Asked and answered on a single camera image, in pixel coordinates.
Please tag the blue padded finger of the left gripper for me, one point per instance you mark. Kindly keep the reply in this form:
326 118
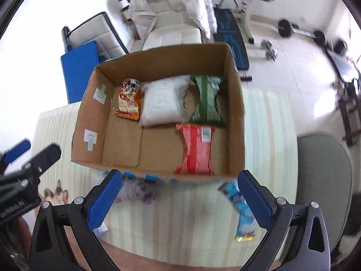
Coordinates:
16 151

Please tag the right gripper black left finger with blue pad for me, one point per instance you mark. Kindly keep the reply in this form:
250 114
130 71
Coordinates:
50 247

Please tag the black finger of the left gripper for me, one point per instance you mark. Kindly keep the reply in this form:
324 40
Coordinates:
35 166

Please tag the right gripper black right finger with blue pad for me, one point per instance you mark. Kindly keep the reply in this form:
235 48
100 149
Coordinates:
309 247

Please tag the purple fuzzy cloth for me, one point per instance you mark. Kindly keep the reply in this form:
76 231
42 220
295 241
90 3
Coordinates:
123 189

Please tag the white soft package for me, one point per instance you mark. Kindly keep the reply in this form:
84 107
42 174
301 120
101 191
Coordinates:
164 101

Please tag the small white blue packet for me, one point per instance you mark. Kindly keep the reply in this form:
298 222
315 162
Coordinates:
101 230

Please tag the light blue Nestle sachet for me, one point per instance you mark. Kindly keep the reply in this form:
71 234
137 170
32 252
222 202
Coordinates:
246 225

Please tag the grey round chair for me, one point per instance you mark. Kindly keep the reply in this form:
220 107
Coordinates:
325 175

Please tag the blue folder board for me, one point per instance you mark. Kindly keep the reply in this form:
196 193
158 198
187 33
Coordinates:
78 65

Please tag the striped cream table mat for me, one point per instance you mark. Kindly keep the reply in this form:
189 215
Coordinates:
190 224

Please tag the orange snack bag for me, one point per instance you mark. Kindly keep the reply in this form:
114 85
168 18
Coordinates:
129 99

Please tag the red snack bag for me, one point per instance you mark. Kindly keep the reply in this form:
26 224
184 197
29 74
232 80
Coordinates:
197 149

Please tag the white cushioned chair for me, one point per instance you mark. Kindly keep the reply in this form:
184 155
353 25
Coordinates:
99 29

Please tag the dark wooden side table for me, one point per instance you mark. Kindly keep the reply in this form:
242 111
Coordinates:
348 104

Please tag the green snack bag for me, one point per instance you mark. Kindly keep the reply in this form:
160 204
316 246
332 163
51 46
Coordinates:
206 112

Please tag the open cardboard box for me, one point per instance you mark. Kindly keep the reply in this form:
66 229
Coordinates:
104 141

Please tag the chrome dumbbell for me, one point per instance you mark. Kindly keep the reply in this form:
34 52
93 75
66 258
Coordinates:
271 54

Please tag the black barbell on floor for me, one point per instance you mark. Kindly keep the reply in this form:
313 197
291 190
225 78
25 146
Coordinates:
286 29

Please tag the black blue weight bench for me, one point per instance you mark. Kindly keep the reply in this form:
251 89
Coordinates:
229 33

